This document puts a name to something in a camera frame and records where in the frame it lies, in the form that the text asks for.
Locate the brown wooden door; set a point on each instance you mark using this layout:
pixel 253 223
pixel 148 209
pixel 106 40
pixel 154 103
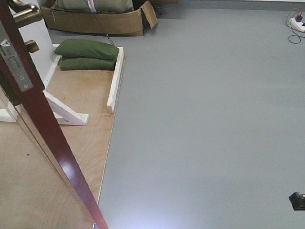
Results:
pixel 40 113

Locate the black robot body corner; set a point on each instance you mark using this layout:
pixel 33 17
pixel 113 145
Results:
pixel 298 201

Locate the white far diagonal brace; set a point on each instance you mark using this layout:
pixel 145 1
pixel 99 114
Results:
pixel 63 114

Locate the brown cardboard box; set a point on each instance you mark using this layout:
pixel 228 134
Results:
pixel 126 24

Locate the green far bottom sandbag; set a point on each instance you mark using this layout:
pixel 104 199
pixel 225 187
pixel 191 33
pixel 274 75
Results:
pixel 80 63

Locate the green sandbag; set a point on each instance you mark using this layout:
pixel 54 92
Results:
pixel 88 49
pixel 80 63

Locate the green far top sandbag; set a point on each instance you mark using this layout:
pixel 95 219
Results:
pixel 88 49

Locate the grey-green sack in box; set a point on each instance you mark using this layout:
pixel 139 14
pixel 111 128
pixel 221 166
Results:
pixel 111 6

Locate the brass thumb-turn knob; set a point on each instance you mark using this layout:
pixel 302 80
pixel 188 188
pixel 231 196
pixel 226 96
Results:
pixel 31 46

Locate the plywood base platform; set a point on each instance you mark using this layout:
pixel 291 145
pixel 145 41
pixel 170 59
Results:
pixel 32 193

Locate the steel lock latch plate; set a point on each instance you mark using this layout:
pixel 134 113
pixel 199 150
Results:
pixel 15 65

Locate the white power strip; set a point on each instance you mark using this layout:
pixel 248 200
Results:
pixel 299 26

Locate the white far edge rail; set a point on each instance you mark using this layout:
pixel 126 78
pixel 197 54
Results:
pixel 116 81

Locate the white door frame panel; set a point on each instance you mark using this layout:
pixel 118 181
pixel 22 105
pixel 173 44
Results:
pixel 45 59

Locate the brass inner door handle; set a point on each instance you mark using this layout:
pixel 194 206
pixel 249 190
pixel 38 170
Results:
pixel 25 14

